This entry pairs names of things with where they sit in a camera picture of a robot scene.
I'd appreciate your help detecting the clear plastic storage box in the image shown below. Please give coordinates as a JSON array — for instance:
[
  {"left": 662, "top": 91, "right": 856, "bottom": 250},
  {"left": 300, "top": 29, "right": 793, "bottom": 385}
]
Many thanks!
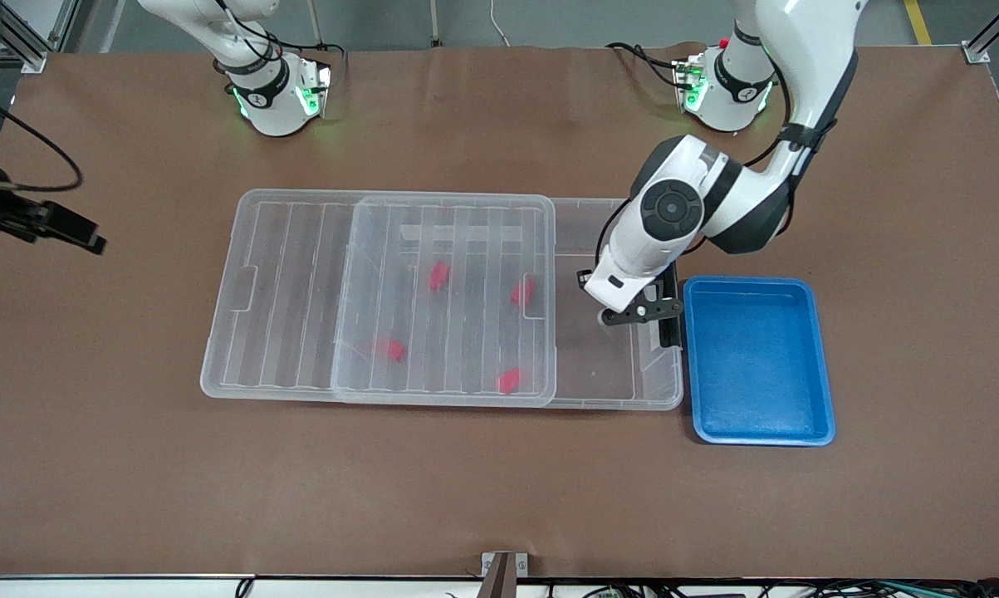
[{"left": 333, "top": 195, "right": 684, "bottom": 412}]

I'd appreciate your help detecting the aluminium frame post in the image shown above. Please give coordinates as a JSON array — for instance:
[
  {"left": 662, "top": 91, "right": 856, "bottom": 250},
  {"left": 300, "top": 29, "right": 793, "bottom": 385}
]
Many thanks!
[
  {"left": 960, "top": 0, "right": 999, "bottom": 63},
  {"left": 0, "top": 0, "right": 81, "bottom": 74}
]

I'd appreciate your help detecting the blue plastic tray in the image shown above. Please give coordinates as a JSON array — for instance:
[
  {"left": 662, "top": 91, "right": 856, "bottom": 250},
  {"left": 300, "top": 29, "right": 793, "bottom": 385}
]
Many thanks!
[{"left": 682, "top": 276, "right": 837, "bottom": 448}]

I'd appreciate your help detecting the black base power cable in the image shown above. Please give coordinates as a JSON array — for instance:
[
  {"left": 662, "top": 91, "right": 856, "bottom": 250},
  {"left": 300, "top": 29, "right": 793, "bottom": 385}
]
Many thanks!
[
  {"left": 605, "top": 42, "right": 684, "bottom": 91},
  {"left": 267, "top": 33, "right": 346, "bottom": 84}
]

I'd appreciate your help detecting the cable bundle under table edge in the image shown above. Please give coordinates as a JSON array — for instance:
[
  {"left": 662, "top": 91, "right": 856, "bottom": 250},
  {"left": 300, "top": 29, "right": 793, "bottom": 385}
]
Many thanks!
[{"left": 549, "top": 580, "right": 999, "bottom": 598}]

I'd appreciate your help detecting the metal table edge bracket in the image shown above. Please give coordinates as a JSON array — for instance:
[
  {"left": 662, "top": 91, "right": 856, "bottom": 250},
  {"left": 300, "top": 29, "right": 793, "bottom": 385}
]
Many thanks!
[{"left": 476, "top": 552, "right": 530, "bottom": 598}]

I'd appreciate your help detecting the clear plastic box lid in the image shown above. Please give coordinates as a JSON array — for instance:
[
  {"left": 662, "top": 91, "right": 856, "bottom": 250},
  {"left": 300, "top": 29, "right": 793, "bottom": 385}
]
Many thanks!
[{"left": 200, "top": 189, "right": 558, "bottom": 408}]

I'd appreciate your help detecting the brown paper table cover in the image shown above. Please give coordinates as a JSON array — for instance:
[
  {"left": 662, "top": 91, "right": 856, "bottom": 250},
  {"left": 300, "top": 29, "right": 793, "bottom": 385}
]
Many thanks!
[{"left": 0, "top": 42, "right": 999, "bottom": 580}]

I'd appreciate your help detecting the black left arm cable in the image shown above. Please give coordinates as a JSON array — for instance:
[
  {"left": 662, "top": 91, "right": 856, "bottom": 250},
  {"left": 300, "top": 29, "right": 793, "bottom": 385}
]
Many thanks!
[{"left": 740, "top": 46, "right": 795, "bottom": 171}]

